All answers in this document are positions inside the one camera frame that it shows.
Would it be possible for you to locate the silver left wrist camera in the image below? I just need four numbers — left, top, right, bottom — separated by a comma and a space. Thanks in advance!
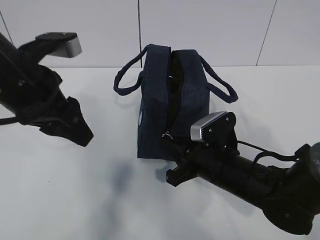
18, 32, 82, 64

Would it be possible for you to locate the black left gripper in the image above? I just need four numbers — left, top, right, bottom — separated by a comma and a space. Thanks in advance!
15, 66, 94, 147

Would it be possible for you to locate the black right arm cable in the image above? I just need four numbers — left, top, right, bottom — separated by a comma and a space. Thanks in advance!
235, 140, 301, 171

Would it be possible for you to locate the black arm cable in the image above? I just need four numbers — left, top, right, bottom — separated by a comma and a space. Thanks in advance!
0, 116, 21, 126
235, 140, 301, 171

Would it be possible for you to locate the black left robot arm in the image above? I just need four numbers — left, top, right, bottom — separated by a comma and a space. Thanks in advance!
0, 32, 94, 147

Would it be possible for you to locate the dark navy fabric lunch bag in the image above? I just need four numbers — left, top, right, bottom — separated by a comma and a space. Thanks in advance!
113, 44, 239, 161

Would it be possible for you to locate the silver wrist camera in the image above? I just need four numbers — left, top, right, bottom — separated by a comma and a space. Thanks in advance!
18, 32, 82, 64
190, 111, 238, 150

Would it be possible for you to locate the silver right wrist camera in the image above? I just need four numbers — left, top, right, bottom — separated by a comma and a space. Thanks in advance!
190, 111, 238, 150

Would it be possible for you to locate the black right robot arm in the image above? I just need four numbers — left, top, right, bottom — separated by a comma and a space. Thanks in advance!
161, 137, 320, 235

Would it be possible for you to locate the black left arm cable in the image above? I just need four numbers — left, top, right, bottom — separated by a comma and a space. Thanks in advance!
0, 116, 21, 126

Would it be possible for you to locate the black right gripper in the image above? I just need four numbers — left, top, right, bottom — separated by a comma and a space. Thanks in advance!
161, 137, 240, 187

